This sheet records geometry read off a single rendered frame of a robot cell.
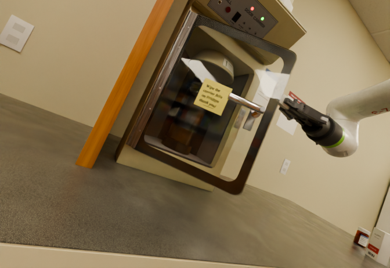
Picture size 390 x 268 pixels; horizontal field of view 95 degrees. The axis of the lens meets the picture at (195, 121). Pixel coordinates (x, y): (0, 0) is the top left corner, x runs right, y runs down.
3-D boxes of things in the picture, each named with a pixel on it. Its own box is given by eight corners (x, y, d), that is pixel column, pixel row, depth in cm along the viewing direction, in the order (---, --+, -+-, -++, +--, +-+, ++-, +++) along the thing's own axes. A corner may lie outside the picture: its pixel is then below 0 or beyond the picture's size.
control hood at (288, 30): (190, 4, 49) (205, -27, 50) (266, 67, 63) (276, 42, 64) (211, -22, 39) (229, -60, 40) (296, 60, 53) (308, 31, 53)
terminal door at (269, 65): (129, 146, 46) (192, 13, 49) (238, 197, 44) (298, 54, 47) (127, 146, 45) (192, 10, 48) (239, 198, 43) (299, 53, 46)
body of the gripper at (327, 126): (309, 116, 64) (295, 104, 60) (336, 118, 56) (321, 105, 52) (302, 135, 63) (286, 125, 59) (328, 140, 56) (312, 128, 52)
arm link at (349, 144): (362, 163, 62) (327, 159, 72) (366, 130, 65) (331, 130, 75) (343, 149, 56) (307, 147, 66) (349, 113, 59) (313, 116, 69)
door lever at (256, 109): (223, 104, 46) (227, 95, 46) (258, 119, 45) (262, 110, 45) (226, 100, 40) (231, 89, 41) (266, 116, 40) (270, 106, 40)
